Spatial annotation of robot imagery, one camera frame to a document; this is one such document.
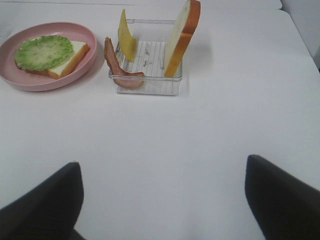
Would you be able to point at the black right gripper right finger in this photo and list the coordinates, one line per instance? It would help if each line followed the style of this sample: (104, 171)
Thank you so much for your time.
(284, 207)

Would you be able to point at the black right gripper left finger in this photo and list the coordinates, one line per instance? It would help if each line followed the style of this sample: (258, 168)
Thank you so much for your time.
(47, 212)

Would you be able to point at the bacon strip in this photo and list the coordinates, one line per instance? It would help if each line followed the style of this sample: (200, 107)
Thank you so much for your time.
(115, 69)

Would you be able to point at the green lettuce leaf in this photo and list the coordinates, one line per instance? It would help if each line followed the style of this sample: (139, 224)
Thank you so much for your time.
(44, 52)

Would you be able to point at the bread slice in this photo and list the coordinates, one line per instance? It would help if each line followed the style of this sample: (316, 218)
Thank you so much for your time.
(181, 35)
(80, 49)

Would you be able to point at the yellow cheese slice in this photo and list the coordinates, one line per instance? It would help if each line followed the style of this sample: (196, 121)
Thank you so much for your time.
(127, 42)

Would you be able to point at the pink round plate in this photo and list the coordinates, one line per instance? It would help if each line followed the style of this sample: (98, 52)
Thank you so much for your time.
(22, 80)

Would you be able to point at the right clear plastic tray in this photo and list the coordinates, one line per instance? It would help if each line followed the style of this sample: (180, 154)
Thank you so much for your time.
(152, 36)

